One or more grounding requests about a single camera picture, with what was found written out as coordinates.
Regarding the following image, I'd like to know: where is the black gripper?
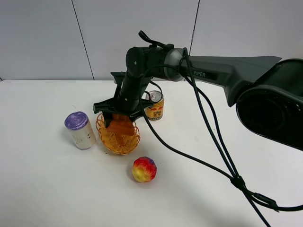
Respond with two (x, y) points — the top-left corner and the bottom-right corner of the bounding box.
(93, 72), (152, 128)

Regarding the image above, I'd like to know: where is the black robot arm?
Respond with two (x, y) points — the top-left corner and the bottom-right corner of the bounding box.
(93, 46), (303, 149)

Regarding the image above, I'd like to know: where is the orange wicker basket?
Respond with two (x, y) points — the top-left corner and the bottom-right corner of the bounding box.
(96, 113), (141, 155)

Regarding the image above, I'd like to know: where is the purple and white roll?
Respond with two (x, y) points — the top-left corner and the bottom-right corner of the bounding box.
(64, 111), (96, 150)

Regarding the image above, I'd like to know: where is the gold drink can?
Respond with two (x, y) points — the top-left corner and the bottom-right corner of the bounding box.
(145, 90), (164, 121)

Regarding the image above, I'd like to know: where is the red yellow toy fruit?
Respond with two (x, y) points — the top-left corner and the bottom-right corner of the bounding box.
(132, 157), (157, 183)

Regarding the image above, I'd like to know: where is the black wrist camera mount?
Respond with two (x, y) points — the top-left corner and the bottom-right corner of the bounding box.
(110, 71), (126, 85)

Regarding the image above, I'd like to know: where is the black cable bundle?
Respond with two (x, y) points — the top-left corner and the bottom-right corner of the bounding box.
(138, 30), (303, 227)

